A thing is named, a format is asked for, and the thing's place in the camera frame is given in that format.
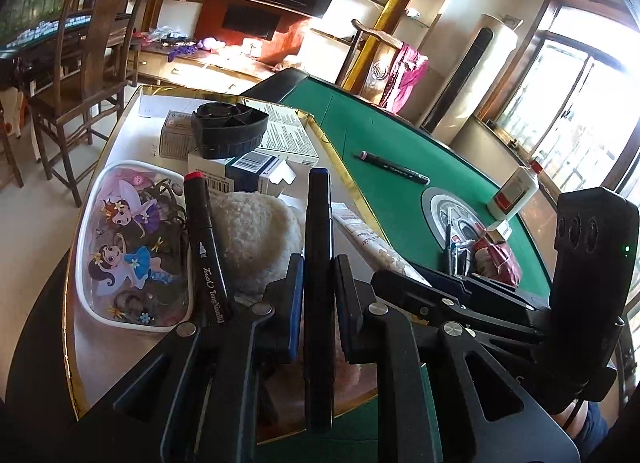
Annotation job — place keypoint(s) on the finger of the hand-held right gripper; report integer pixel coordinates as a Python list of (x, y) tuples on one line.
[(452, 285), (400, 288)]

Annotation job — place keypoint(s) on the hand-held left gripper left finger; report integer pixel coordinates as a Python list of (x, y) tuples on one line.
[(296, 303)]

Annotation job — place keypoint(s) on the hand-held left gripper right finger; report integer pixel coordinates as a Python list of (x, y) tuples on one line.
[(345, 303)]

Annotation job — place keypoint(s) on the red fabric pouch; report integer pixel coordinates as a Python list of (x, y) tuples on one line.
[(500, 258)]

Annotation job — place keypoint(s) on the black marker blue cap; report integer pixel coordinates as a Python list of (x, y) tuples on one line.
[(319, 243)]

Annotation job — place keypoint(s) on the white floral tube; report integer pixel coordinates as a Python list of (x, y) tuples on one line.
[(360, 233)]

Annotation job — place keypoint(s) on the white fluffy ball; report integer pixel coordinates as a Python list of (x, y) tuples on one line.
[(250, 233)]

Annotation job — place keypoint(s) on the black marker red cap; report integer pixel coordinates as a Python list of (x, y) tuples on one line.
[(205, 243)]

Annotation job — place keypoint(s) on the white printed medicine box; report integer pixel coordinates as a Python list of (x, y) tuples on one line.
[(290, 138)]

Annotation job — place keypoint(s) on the black round container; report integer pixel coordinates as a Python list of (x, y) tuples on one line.
[(230, 140)]

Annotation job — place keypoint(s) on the cartoon print pencil case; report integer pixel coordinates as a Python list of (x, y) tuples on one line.
[(130, 243)]

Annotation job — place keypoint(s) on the gold-rimmed cardboard box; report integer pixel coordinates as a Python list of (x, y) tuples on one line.
[(100, 353)]

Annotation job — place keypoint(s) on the small white carton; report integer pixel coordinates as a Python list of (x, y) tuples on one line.
[(175, 138)]

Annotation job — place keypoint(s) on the person's right forearm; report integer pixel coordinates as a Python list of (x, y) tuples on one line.
[(592, 428)]

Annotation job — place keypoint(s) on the round table control panel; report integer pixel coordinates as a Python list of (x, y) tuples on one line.
[(435, 203)]

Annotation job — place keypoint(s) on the white bottle red cap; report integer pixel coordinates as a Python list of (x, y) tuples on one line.
[(515, 193)]

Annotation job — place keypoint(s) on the black marker pink end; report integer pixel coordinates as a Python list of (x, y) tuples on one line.
[(395, 170)]

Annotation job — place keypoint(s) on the blue white barcode box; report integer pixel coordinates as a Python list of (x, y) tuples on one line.
[(250, 163)]

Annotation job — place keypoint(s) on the large window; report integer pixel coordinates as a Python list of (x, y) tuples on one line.
[(575, 93)]

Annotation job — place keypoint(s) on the magenta cloth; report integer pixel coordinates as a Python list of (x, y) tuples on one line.
[(405, 78)]

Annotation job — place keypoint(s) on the white standing air conditioner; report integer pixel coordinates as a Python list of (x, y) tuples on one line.
[(480, 68)]

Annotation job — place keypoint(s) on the carved wooden chair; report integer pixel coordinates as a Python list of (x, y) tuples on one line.
[(370, 68)]

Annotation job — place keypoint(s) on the low wooden cabinet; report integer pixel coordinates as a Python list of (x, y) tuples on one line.
[(200, 70)]

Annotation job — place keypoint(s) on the purple toy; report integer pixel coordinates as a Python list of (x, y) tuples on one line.
[(182, 50)]

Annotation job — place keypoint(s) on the black fireplace insert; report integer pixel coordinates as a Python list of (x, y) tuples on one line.
[(250, 23)]

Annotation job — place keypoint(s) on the tall wooden chair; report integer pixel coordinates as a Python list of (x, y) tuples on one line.
[(110, 43)]

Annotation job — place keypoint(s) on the white orange object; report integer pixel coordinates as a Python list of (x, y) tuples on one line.
[(10, 113)]

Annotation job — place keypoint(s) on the dark mahjong table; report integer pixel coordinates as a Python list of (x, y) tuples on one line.
[(30, 63)]

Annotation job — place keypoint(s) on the rows of mahjong tiles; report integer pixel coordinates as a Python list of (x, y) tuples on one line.
[(50, 30)]

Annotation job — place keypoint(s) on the wooden wall shelf unit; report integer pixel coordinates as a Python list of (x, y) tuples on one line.
[(400, 3)]

